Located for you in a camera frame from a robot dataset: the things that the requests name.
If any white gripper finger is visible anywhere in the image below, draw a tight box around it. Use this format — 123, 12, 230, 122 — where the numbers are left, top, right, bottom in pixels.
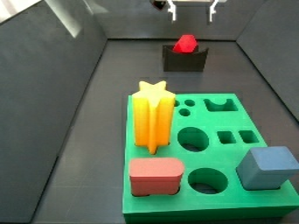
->
166, 0, 177, 22
210, 0, 221, 23

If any red hexagon block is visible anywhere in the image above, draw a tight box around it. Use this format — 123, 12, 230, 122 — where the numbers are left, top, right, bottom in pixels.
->
173, 34, 199, 53

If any black curved cradle stand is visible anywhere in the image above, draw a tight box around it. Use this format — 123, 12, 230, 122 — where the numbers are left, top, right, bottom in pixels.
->
163, 45, 210, 72

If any yellow star block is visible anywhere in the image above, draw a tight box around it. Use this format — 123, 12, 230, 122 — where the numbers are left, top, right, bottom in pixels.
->
133, 80, 175, 155

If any green shape sorter base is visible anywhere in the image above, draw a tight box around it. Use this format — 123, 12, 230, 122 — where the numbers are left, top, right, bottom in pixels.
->
123, 94, 299, 224

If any blue square block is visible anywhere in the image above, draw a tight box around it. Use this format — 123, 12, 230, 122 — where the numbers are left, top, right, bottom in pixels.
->
237, 146, 299, 191

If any salmon rounded block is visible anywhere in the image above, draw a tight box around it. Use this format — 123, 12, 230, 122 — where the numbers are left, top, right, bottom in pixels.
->
129, 157, 185, 196

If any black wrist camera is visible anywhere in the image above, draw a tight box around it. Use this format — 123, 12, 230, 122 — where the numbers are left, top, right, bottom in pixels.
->
151, 0, 167, 11

